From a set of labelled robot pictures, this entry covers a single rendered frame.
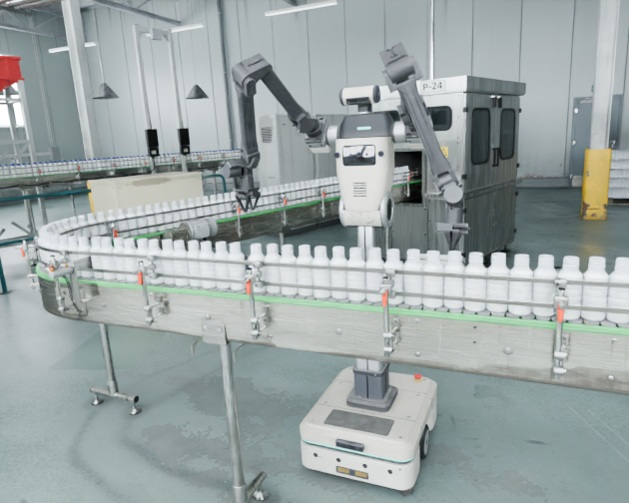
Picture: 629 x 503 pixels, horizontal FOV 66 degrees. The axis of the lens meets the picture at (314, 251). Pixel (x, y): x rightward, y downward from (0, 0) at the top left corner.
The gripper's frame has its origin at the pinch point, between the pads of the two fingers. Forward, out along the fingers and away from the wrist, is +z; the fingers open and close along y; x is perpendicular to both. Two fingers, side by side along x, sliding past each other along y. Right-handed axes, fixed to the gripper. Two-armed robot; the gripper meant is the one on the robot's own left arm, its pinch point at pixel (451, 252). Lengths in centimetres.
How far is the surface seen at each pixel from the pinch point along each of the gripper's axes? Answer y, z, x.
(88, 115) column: -877, -338, 596
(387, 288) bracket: -13.6, 13.8, -25.6
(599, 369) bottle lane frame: 41, 31, -13
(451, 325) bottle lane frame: 3.4, 22.8, -16.2
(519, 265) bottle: 20.6, 4.9, -19.1
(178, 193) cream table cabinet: -348, -87, 284
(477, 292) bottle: 10.1, 12.9, -17.3
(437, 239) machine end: -63, -52, 354
